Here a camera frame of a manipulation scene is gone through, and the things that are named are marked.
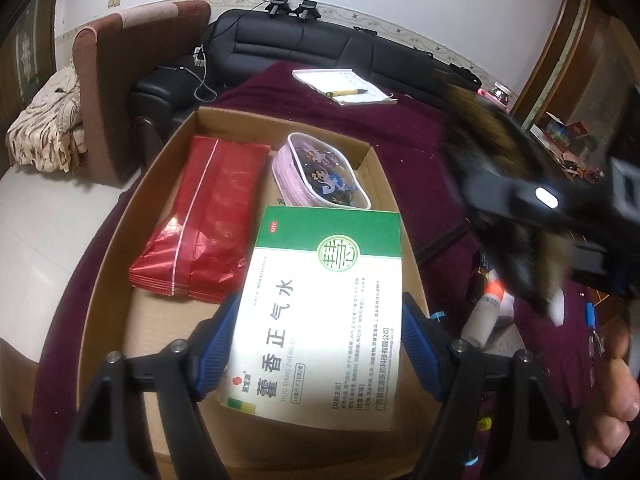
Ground red foil packet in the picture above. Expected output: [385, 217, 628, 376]
[129, 135, 272, 305]

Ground ornate wooden glass door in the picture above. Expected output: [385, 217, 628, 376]
[0, 0, 57, 171]

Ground maroon tablecloth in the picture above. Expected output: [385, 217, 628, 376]
[37, 60, 640, 480]

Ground green white medicine box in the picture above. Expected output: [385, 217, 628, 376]
[217, 206, 403, 433]

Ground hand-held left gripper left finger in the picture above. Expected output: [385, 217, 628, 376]
[62, 290, 243, 480]

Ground person's right hand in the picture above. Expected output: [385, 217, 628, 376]
[582, 305, 640, 468]

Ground floral blanket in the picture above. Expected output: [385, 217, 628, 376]
[6, 67, 86, 173]

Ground wooden door frame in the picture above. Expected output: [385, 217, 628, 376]
[510, 0, 640, 128]

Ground pink transparent pouch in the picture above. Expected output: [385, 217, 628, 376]
[271, 131, 372, 211]

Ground white charger with cable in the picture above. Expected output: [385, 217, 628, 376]
[192, 46, 218, 103]

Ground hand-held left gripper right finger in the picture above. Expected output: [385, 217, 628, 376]
[400, 291, 586, 480]

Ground blurred dark brown object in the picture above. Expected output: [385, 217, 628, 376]
[442, 77, 576, 311]

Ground white notebook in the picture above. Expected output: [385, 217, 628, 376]
[291, 67, 398, 107]

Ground cardboard box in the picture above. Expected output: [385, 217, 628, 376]
[75, 106, 441, 480]

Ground black leather sofa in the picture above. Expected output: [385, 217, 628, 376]
[127, 7, 483, 133]

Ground brown armchair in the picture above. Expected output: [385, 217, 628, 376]
[71, 0, 212, 188]

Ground white glue bottle orange cap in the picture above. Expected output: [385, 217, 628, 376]
[460, 280, 506, 348]

